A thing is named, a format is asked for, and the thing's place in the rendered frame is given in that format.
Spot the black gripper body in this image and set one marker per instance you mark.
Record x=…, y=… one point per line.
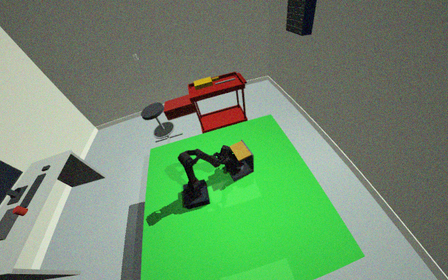
x=231, y=161

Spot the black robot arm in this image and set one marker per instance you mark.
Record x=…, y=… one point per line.
x=194, y=185

